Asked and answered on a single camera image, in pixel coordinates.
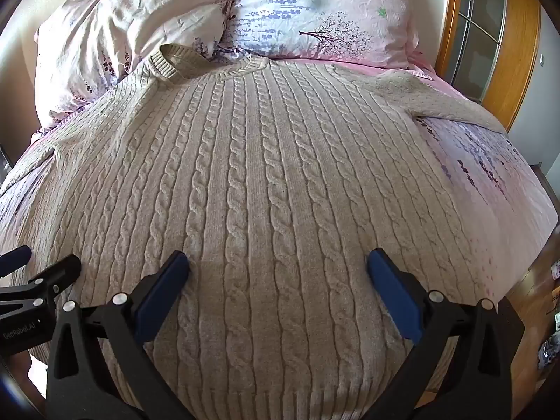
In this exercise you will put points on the pink floral pillow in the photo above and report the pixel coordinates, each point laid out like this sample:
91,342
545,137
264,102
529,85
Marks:
131,22

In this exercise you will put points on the purple patterned cloth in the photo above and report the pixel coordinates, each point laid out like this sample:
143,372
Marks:
549,354

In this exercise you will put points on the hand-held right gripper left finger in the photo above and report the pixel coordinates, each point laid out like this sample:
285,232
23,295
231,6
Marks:
162,297

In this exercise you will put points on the pink floral bed sheet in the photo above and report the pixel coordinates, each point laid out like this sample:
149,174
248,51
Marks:
481,183

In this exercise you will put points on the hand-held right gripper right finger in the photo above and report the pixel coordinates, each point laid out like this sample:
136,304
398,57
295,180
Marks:
393,297

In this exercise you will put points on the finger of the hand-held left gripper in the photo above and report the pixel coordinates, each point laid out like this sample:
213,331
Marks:
57,276
15,259

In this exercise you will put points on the dark wooden bed frame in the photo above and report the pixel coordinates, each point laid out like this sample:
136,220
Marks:
552,203

